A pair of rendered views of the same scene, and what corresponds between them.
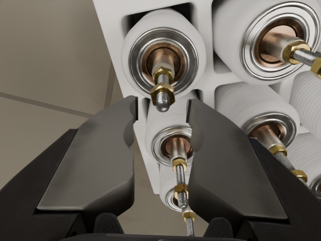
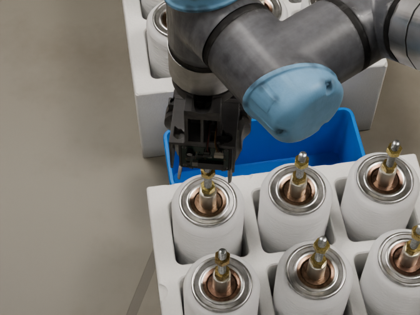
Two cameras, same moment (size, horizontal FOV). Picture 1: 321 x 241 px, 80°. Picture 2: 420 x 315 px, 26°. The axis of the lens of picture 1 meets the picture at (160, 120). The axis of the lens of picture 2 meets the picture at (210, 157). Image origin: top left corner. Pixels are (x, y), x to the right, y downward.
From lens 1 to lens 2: 1.05 m
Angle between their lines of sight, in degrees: 65
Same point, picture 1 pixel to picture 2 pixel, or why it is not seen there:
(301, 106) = (364, 275)
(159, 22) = not seen: hidden behind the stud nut
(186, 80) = (227, 212)
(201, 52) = (239, 194)
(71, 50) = (66, 304)
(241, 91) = not seen: hidden behind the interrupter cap
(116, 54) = (159, 230)
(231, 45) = (262, 192)
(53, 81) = not seen: outside the picture
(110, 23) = (159, 204)
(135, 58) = (185, 194)
